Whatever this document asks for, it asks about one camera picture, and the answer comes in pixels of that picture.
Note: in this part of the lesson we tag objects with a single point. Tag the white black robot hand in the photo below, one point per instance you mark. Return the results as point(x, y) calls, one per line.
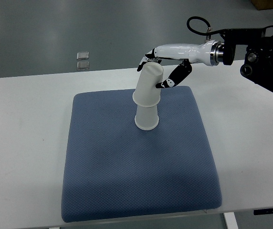
point(209, 53)

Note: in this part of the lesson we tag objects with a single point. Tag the white paper cup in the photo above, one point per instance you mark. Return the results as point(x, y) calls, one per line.
point(146, 118)
point(146, 94)

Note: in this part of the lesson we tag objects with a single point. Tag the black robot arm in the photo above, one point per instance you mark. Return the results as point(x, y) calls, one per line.
point(258, 60)

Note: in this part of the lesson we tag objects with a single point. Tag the brown cardboard box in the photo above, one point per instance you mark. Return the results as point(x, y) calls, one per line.
point(262, 4)

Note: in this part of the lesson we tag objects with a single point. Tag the upper metal floor plate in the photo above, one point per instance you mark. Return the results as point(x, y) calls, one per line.
point(82, 55)

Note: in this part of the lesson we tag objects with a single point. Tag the metal floor plate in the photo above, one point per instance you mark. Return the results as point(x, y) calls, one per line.
point(83, 65)
point(82, 55)

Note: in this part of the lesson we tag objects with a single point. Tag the lower metal floor plate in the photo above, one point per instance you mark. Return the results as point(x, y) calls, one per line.
point(83, 65)

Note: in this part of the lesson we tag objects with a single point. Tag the blue fabric cushion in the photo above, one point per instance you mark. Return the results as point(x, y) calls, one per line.
point(113, 169)

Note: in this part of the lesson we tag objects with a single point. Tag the white table leg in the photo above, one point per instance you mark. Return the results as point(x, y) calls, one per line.
point(230, 220)

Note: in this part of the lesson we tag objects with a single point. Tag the black table control panel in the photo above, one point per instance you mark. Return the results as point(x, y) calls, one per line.
point(265, 211)

